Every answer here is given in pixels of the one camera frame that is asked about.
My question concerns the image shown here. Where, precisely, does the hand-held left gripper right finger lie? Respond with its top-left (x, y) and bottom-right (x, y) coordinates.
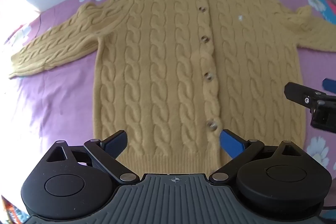
top-left (209, 129), bottom-right (313, 184)

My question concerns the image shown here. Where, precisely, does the yellow cable-knit cardigan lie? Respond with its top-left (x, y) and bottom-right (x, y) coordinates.
top-left (9, 0), bottom-right (336, 174)

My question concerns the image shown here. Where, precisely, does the colourful printed cloth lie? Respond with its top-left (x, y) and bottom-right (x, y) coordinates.
top-left (0, 195), bottom-right (27, 219)

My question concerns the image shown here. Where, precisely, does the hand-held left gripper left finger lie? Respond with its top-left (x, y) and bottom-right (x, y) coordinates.
top-left (45, 130), bottom-right (140, 185)

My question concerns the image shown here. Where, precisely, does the blue patterned cloth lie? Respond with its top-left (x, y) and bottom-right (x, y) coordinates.
top-left (306, 0), bottom-right (336, 28)

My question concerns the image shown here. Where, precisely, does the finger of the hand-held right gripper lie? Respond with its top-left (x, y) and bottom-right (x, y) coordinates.
top-left (285, 82), bottom-right (336, 133)
top-left (322, 78), bottom-right (336, 95)

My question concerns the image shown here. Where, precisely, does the pink floral bed sheet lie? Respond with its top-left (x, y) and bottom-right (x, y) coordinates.
top-left (0, 0), bottom-right (336, 203)

